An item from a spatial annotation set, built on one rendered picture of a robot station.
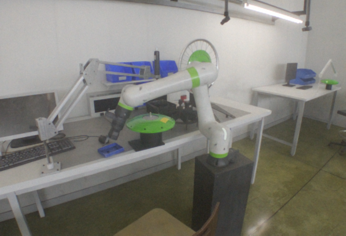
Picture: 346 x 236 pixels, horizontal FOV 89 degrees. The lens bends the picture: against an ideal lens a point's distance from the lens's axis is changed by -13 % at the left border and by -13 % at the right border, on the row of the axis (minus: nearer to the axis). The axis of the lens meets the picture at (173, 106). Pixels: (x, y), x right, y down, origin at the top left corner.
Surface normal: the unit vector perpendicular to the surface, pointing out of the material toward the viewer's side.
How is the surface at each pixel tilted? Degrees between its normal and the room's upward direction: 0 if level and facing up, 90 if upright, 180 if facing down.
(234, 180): 90
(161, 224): 0
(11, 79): 90
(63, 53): 90
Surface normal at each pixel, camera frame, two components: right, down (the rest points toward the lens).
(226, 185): 0.40, 0.25
